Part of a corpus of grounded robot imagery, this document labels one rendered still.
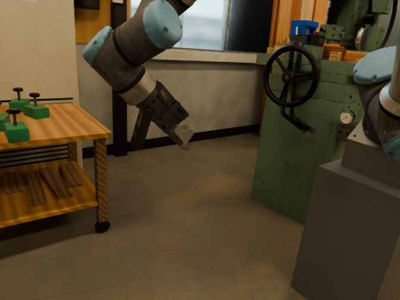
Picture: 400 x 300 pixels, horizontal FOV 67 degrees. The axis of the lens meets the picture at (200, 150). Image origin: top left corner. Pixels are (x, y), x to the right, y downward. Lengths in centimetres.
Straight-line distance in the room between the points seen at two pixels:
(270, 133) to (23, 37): 147
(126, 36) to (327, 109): 119
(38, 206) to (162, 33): 112
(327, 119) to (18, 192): 156
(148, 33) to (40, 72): 143
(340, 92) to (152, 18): 116
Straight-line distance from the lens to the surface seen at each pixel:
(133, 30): 66
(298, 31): 268
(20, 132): 130
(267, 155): 185
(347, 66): 161
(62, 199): 158
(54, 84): 204
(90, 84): 241
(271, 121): 180
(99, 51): 69
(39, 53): 201
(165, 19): 65
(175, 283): 135
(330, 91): 164
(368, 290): 123
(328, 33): 178
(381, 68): 97
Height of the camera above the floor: 93
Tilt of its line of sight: 20 degrees down
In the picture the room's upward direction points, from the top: 5 degrees clockwise
